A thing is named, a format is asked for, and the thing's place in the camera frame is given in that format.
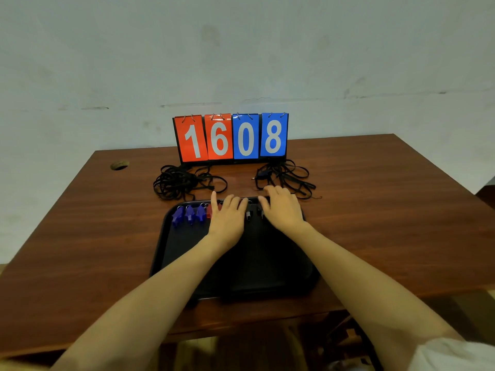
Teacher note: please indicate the brown wooden furniture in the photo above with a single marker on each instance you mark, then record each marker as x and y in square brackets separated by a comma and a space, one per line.
[487, 197]

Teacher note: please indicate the person's right little finger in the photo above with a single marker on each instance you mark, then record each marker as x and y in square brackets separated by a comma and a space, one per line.
[294, 198]

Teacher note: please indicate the white sleeve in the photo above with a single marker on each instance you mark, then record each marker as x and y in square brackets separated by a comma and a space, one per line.
[456, 357]

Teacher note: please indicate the person's left forearm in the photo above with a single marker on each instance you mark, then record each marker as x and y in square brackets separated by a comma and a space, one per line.
[154, 301]

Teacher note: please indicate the flip scoreboard with black base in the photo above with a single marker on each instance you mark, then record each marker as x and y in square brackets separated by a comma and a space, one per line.
[232, 161]

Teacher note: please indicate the person's right thumb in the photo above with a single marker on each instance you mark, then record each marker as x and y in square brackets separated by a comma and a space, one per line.
[264, 206]

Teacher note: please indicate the person's left middle finger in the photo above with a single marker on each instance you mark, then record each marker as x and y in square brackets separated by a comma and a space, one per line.
[235, 204]

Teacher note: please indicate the orange flip card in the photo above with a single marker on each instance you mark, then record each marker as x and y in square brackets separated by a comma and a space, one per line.
[210, 148]
[181, 150]

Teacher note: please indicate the person's right middle finger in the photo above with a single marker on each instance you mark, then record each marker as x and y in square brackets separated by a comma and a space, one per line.
[279, 193]

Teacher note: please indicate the person's right hand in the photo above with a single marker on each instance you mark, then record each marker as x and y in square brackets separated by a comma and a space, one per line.
[284, 212]

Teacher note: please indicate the blue whistle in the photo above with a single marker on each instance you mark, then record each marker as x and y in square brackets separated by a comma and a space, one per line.
[200, 213]
[177, 217]
[190, 214]

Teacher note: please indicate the blue flip card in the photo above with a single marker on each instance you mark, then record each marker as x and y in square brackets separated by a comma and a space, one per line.
[236, 148]
[266, 148]

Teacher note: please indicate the person's left little finger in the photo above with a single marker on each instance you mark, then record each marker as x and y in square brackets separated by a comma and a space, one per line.
[214, 202]

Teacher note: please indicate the person's left hand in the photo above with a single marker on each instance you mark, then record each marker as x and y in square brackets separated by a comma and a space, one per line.
[227, 226]

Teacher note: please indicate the person's right forearm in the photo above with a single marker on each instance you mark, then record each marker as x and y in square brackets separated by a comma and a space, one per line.
[359, 289]

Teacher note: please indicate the black plastic tray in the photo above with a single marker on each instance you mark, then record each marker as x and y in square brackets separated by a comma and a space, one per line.
[263, 262]

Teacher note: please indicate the red whistle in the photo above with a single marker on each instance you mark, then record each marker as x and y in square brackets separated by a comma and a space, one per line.
[209, 211]

